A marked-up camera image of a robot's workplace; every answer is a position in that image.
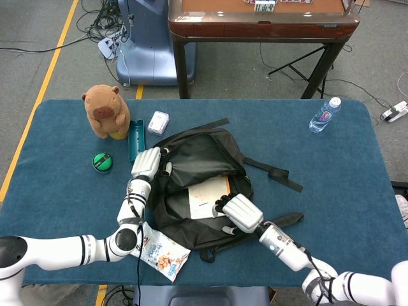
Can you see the white power strip black plug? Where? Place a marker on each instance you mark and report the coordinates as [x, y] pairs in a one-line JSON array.
[[396, 111]]

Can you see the white power strip with plugs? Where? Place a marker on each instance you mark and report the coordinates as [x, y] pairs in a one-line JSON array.
[[106, 46]]

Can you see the white yellow Lexicon notebook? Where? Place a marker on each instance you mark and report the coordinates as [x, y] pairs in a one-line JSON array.
[[204, 197]]

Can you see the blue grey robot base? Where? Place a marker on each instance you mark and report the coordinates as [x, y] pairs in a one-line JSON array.
[[201, 296]]

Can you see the black fabric backpack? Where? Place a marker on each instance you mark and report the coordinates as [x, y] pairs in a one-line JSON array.
[[197, 156]]

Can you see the blue felt table cloth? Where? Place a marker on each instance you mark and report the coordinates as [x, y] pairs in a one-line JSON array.
[[334, 191]]

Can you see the white shoe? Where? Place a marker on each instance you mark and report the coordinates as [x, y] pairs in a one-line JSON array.
[[403, 210]]

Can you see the white printed snack bag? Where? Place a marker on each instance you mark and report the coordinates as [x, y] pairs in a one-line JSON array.
[[162, 258]]

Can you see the yellow cup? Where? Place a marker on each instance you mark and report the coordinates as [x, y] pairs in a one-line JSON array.
[[121, 136]]

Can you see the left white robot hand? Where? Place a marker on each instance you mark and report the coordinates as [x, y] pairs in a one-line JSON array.
[[146, 162]]

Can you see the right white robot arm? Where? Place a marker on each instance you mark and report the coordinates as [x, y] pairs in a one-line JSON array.
[[287, 250]]

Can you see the white clear card box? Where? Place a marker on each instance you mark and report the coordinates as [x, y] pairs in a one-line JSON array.
[[158, 123]]

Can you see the clear plastic water bottle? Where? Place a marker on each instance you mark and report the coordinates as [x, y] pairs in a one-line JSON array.
[[322, 118]]

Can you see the teal open pencil box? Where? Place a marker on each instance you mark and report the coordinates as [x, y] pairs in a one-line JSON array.
[[137, 140]]

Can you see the green black ball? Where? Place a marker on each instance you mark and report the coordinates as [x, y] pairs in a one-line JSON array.
[[102, 162]]

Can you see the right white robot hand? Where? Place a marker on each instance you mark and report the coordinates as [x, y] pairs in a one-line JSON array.
[[243, 213]]

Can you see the brown mahjong table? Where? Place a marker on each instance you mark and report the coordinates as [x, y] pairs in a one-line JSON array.
[[261, 24]]

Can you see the mahjong tile row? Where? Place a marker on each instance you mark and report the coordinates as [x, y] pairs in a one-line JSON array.
[[264, 5]]

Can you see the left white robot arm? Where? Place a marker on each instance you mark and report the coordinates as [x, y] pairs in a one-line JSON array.
[[54, 252]]

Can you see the blue grey machine pedestal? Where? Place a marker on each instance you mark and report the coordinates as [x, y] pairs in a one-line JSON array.
[[150, 48]]

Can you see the brown capybara plush toy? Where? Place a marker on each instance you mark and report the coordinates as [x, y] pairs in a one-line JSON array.
[[103, 110]]

